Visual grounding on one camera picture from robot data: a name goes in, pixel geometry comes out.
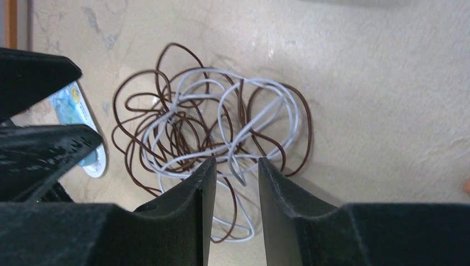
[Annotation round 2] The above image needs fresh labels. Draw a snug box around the scissors blister pack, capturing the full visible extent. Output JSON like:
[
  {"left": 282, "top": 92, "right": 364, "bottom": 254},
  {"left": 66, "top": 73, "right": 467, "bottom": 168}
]
[{"left": 49, "top": 81, "right": 108, "bottom": 178}]

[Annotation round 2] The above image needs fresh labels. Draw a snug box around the wooden rack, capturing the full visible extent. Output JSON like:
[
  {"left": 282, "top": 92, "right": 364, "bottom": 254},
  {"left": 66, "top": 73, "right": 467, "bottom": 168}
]
[{"left": 4, "top": 0, "right": 18, "bottom": 49}]

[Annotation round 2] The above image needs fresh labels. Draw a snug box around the cable pile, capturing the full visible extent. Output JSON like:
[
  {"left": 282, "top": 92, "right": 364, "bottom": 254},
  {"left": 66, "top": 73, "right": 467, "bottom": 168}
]
[{"left": 111, "top": 43, "right": 314, "bottom": 244}]

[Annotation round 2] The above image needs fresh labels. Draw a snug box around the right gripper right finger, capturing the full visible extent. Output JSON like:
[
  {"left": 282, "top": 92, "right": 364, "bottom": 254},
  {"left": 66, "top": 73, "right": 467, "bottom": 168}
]
[{"left": 258, "top": 157, "right": 469, "bottom": 265}]

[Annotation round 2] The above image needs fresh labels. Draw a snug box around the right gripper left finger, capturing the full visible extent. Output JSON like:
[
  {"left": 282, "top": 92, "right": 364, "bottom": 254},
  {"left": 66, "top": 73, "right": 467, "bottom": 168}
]
[{"left": 1, "top": 158, "right": 216, "bottom": 265}]

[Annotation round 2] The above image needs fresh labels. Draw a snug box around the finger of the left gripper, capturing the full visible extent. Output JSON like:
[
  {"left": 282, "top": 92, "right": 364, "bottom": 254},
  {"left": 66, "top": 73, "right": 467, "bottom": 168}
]
[
  {"left": 1, "top": 125, "right": 85, "bottom": 202},
  {"left": 1, "top": 48, "right": 82, "bottom": 122}
]

